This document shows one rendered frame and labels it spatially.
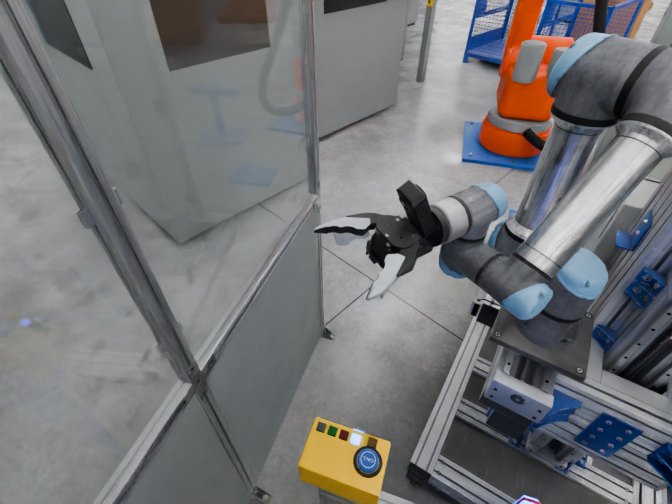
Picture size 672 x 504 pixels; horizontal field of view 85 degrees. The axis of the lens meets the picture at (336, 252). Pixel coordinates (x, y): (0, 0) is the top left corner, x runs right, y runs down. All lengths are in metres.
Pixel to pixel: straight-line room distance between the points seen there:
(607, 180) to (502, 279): 0.22
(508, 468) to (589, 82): 1.45
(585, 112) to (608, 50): 0.10
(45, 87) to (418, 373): 1.94
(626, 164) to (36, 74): 0.81
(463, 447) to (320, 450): 1.07
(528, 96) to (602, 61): 3.21
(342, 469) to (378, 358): 1.41
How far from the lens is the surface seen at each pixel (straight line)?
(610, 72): 0.80
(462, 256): 0.74
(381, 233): 0.59
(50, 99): 0.59
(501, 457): 1.84
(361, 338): 2.22
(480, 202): 0.69
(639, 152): 0.75
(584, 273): 0.96
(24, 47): 0.59
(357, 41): 4.25
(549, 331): 1.05
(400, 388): 2.09
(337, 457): 0.81
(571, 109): 0.83
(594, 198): 0.73
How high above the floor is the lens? 1.84
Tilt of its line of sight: 43 degrees down
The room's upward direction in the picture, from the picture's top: straight up
